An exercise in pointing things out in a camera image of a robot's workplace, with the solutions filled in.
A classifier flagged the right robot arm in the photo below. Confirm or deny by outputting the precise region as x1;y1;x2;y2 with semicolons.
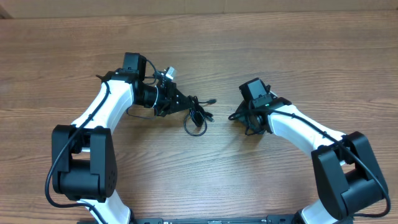
229;78;391;224

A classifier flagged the black usb cable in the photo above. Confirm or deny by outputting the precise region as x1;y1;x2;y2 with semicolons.
182;95;217;137

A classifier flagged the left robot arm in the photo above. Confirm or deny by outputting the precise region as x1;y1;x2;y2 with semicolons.
45;52;194;223

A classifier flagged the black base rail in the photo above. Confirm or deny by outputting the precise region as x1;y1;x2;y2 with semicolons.
132;215;300;224

